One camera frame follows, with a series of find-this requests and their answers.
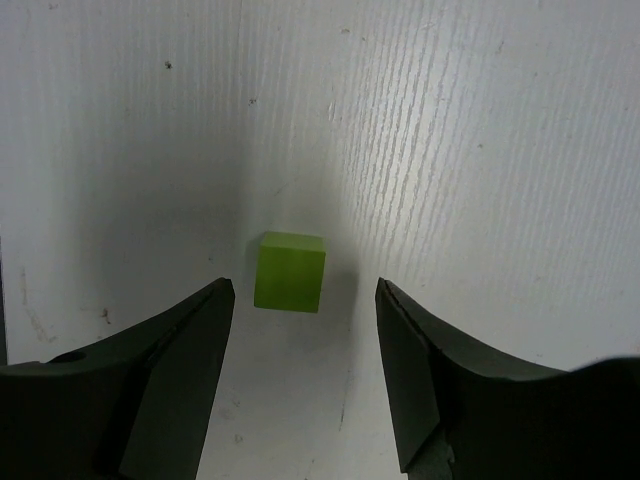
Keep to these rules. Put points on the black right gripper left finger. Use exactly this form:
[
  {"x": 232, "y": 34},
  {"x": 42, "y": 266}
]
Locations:
[{"x": 135, "y": 405}]

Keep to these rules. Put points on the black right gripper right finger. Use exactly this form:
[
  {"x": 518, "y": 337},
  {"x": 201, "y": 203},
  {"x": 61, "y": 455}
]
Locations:
[{"x": 462, "y": 409}]

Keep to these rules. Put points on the green cube wood block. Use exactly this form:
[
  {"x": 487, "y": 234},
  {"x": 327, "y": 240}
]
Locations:
[{"x": 289, "y": 272}]

